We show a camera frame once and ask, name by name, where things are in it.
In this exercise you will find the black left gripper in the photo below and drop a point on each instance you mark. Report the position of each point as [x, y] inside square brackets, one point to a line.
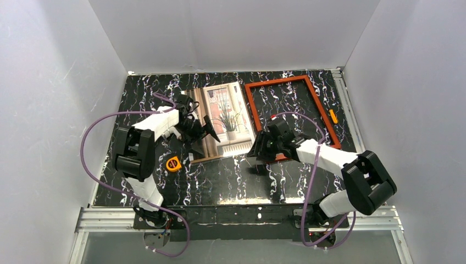
[200, 132]

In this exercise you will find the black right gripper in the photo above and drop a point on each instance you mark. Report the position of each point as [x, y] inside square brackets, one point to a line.
[262, 144]

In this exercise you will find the red wooden picture frame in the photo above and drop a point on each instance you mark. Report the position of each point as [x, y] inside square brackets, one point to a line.
[324, 114]

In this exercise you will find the printed window plant photo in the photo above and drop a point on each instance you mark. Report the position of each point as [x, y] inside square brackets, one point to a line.
[226, 107]

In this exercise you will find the yellow handled screwdriver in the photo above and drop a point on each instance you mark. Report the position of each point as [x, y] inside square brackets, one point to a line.
[333, 116]

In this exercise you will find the brown fibreboard backing panel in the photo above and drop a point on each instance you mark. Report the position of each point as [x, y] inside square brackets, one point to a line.
[205, 159]

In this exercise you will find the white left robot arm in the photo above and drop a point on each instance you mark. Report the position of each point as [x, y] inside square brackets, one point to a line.
[135, 148]

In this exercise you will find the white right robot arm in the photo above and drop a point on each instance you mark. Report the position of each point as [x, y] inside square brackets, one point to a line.
[368, 184]

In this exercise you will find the yellow tape measure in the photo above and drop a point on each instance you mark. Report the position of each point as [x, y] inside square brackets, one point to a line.
[173, 164]

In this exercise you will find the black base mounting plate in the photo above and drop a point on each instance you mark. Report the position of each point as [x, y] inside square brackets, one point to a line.
[226, 222]

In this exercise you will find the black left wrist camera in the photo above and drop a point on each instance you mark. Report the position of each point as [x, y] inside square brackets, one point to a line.
[184, 103]

